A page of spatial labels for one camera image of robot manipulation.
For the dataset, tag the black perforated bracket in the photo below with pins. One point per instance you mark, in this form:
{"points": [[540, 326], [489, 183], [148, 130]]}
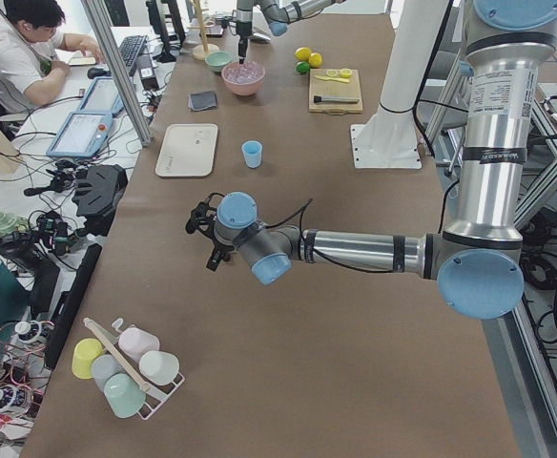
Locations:
{"points": [[97, 193]]}

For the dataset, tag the far teach pendant tablet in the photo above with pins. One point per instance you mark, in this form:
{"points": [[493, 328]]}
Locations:
{"points": [[102, 95]]}

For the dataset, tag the yellow cup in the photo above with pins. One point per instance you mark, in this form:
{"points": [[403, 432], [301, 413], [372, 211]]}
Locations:
{"points": [[84, 354]]}

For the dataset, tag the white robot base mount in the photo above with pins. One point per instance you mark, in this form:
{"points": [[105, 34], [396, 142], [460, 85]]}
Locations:
{"points": [[388, 140]]}

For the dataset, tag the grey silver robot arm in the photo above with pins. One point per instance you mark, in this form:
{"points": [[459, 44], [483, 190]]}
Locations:
{"points": [[277, 18], [473, 258]]}

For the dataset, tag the pink cup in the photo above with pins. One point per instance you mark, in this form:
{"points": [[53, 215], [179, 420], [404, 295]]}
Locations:
{"points": [[135, 342]]}

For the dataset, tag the near teach pendant tablet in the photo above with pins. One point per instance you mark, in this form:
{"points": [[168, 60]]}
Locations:
{"points": [[82, 134]]}

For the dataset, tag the grey folded cloth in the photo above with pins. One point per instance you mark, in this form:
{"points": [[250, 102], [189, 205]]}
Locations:
{"points": [[202, 101]]}

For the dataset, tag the wooden cup stand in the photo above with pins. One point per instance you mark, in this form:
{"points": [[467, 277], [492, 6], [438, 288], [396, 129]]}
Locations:
{"points": [[200, 52]]}

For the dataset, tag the pile of clear ice cubes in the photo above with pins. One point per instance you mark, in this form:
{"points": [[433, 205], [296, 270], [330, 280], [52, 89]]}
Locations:
{"points": [[242, 74]]}

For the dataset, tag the black keyboard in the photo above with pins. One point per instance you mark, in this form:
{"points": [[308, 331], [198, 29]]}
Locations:
{"points": [[130, 49]]}

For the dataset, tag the black computer mouse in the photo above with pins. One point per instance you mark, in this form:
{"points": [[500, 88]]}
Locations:
{"points": [[94, 72]]}

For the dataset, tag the teach pendant tablet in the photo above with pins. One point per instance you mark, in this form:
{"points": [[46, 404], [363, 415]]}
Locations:
{"points": [[82, 134], [102, 95]]}

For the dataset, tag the pink bowl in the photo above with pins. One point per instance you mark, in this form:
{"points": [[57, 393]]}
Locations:
{"points": [[248, 89]]}

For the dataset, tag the light blue plastic cup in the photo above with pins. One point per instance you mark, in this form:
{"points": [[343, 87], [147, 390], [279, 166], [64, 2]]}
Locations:
{"points": [[252, 151]]}

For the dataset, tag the white cup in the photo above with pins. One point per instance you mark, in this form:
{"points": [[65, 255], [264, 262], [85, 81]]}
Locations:
{"points": [[159, 367]]}

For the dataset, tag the white wire cup rack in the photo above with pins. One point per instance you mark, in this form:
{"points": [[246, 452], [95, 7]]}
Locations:
{"points": [[157, 396]]}

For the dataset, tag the seated person white shirt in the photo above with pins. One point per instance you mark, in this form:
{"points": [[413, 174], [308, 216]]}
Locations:
{"points": [[31, 74]]}

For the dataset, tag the yellow plastic knife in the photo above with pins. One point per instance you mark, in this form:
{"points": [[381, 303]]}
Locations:
{"points": [[332, 78]]}

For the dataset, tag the aluminium frame post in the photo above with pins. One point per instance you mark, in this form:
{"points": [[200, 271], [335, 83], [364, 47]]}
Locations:
{"points": [[100, 22]]}

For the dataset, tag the cream rabbit tray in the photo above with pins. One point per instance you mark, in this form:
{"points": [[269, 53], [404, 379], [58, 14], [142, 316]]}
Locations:
{"points": [[187, 150]]}

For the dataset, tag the green lime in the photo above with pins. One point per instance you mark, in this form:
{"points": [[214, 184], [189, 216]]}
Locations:
{"points": [[303, 67]]}

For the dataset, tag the yellow lemon near board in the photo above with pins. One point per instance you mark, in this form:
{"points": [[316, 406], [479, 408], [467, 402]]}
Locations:
{"points": [[315, 60]]}

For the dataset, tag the steel muddler black tip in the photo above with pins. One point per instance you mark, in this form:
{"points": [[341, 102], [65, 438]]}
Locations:
{"points": [[318, 99]]}

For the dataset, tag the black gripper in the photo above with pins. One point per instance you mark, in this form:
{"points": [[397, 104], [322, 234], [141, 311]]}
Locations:
{"points": [[243, 30], [219, 246]]}

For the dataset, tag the mint cup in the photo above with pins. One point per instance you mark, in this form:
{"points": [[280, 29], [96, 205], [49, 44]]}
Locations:
{"points": [[124, 395]]}

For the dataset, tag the yellow lemon outer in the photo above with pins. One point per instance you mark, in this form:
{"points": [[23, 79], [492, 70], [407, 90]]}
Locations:
{"points": [[302, 53]]}

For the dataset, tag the bamboo cutting board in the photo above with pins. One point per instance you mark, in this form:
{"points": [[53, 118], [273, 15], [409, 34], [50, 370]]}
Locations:
{"points": [[318, 87]]}

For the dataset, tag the mint green bowl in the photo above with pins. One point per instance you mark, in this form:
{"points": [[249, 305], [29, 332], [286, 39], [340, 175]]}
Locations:
{"points": [[218, 60]]}

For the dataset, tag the upper lemon slice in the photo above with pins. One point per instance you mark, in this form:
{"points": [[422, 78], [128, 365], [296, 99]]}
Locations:
{"points": [[345, 73]]}

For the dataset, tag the grey cup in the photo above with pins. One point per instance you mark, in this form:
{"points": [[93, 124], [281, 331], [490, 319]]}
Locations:
{"points": [[103, 368]]}

